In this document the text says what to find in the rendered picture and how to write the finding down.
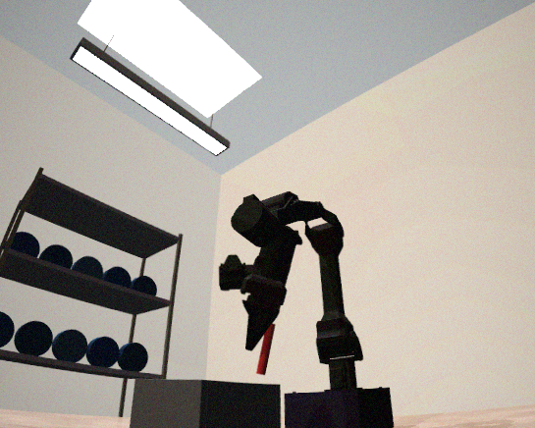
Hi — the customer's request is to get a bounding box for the red peg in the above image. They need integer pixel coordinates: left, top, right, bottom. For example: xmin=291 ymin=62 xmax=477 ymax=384
xmin=256 ymin=324 xmax=275 ymax=375

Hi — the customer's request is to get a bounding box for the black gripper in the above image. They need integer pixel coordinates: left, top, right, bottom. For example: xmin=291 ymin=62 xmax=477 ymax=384
xmin=240 ymin=252 xmax=292 ymax=350

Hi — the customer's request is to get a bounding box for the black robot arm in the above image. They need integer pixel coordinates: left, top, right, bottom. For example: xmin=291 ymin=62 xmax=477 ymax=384
xmin=219 ymin=191 xmax=364 ymax=391

